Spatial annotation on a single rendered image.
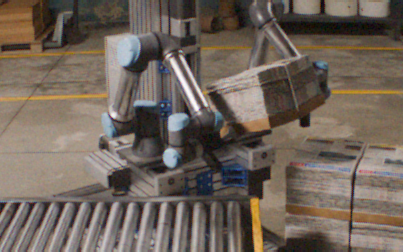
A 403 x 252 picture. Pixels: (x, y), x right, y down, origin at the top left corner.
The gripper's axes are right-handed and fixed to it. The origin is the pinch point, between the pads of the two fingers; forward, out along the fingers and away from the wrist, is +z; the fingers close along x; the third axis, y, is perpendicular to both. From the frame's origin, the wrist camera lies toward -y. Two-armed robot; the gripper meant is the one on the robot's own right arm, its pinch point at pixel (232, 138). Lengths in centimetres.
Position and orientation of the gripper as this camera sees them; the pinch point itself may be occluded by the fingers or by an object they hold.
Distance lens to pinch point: 304.3
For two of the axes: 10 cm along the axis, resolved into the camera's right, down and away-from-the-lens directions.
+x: -7.3, 1.1, 6.7
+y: -2.8, -9.5, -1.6
